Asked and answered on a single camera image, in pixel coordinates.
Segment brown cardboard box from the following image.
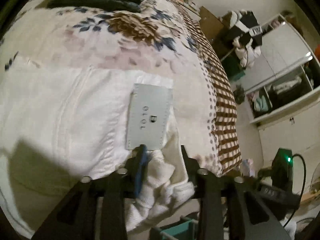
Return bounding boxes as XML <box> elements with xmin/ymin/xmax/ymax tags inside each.
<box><xmin>200</xmin><ymin>6</ymin><xmax>228</xmax><ymax>44</ymax></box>

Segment clothes pile on chair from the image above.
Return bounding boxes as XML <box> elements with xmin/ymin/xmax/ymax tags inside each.
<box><xmin>221</xmin><ymin>10</ymin><xmax>263</xmax><ymax>69</ymax></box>

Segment dark slippers on floor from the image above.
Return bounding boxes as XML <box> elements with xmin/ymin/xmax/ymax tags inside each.
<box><xmin>233</xmin><ymin>85</ymin><xmax>246</xmax><ymax>105</ymax></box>

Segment white wardrobe shelf unit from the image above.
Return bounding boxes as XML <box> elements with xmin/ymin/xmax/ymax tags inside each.
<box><xmin>243</xmin><ymin>13</ymin><xmax>320</xmax><ymax>131</ymax></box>

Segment white pants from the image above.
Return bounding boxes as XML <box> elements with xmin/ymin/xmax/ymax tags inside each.
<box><xmin>0</xmin><ymin>57</ymin><xmax>196</xmax><ymax>233</ymax></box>

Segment black cable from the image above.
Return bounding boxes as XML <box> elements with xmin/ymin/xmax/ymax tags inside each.
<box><xmin>282</xmin><ymin>153</ymin><xmax>307</xmax><ymax>227</ymax></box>

